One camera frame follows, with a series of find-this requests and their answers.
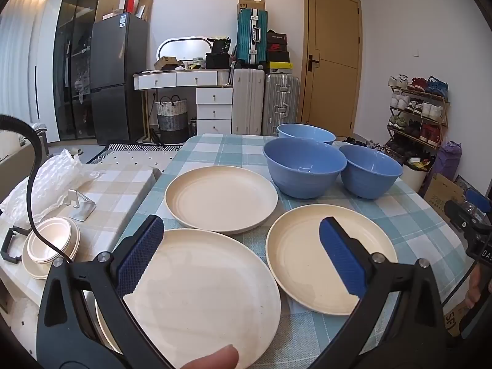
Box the rows of shoes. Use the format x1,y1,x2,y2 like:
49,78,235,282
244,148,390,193
385,74,450,162

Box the metal shoe rack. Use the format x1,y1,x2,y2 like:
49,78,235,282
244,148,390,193
385,85,450,170

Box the small cardboard box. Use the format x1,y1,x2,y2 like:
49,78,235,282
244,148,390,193
154,57,186,71

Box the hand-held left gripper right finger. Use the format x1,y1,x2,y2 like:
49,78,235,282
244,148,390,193
307,216,462,369

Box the dark glass wardrobe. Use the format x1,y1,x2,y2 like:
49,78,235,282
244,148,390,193
52,0,125,142

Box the tall cardboard box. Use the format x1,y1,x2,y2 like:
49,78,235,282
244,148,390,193
136,0,154,22

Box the wooden door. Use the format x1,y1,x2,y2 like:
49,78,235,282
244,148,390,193
302,0,362,138

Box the white bin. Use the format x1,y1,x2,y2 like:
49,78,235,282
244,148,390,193
402,157,428,193

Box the teal checked tablecloth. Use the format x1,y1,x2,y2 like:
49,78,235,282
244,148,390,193
115,134,467,369

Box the white drawer unit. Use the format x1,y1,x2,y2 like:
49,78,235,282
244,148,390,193
195,86,234,136

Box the white vanity desk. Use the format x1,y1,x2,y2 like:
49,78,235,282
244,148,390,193
133,68,231,143

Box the silver suitcase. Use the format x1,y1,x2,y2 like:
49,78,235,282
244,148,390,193
262,73,300,136

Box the cream round plate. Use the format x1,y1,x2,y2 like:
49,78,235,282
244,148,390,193
265,204,398,316
94,228,282,369
165,166,278,235

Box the pile of dark shoes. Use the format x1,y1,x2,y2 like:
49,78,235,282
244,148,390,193
342,136,386,151

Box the dark grey refrigerator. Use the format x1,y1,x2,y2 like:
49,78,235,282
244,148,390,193
90,12,149,146

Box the oval vanity mirror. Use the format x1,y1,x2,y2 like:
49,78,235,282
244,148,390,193
156,36,210,62

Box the black shoe boxes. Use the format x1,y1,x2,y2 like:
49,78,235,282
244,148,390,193
267,30,289,53

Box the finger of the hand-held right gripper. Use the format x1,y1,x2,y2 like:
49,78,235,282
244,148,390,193
445,201,481,233
466,188,492,216

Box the grey white woven basket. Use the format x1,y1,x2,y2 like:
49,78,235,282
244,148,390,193
155,95,188,144

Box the teal suitcase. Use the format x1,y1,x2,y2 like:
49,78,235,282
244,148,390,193
236,8,268,66

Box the open cardboard box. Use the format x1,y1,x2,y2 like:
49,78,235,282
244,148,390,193
423,173,467,218

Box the black cable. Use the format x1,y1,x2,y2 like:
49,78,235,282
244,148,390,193
0,113,79,264

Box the black clamp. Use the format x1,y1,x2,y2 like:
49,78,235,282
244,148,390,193
0,226,30,265

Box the purple bag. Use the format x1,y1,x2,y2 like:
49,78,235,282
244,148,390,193
434,141,462,192

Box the printed cardboard box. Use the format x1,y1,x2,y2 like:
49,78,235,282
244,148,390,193
442,303,470,339

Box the cream suitcase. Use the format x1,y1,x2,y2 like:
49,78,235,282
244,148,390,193
232,68,265,135

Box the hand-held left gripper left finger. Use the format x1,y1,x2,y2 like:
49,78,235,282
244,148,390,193
36,214,173,369

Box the beige checked cloth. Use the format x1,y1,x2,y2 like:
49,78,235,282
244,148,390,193
0,163,162,300

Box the stack of small beige plates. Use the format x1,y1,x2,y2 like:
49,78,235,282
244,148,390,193
27,217,81,264

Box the metal phone stand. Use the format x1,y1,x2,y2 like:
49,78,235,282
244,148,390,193
63,189,97,222

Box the light blue bowl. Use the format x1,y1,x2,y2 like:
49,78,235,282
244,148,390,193
277,123,337,147

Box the person's left hand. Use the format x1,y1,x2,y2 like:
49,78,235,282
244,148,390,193
181,344,240,369

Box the white curtain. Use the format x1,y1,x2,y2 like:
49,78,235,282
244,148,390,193
0,6,41,125

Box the person's dark clothing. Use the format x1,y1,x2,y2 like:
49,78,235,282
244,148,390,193
458,304,492,341

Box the black bag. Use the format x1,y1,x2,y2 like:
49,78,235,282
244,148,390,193
205,52,232,70

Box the bubble wrap sheet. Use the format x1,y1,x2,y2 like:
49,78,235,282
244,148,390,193
0,149,104,224

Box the person's right hand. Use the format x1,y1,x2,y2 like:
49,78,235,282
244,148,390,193
463,265,492,310

